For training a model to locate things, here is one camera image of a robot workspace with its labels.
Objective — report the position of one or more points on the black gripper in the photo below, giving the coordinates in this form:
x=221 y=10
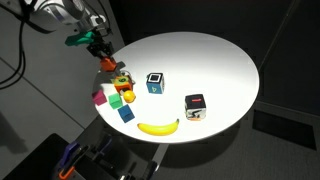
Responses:
x=100 y=44

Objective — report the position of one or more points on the black checkered soft cube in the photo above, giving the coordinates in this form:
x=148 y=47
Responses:
x=195 y=107

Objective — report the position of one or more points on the small grey cube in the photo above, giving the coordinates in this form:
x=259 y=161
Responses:
x=118 y=73

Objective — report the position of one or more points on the small blue cube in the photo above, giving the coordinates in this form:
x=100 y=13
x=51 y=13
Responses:
x=126 y=113

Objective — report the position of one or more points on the small orange cube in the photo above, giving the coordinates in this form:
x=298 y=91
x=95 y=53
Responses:
x=108 y=64

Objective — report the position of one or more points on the small pink cube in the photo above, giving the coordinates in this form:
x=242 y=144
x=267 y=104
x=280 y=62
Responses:
x=99 y=97

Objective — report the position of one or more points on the black perforated mounting board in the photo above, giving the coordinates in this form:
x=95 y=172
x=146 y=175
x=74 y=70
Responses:
x=40 y=160

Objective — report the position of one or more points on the blue white soft cube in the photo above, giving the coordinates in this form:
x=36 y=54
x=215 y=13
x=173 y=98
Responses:
x=155 y=84

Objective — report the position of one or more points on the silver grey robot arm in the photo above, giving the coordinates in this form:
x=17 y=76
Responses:
x=60 y=11

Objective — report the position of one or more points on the orange soft number cube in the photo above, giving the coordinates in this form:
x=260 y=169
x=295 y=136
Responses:
x=121 y=85

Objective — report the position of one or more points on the white table base leg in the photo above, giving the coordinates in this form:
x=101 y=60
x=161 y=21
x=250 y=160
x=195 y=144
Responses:
x=160 y=155

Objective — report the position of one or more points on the yellow banana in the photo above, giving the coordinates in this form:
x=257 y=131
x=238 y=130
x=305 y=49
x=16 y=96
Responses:
x=158 y=128

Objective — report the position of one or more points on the small green cube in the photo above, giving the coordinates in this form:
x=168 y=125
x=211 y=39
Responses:
x=115 y=101

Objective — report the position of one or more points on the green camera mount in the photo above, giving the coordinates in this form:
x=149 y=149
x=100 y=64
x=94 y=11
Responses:
x=80 y=38

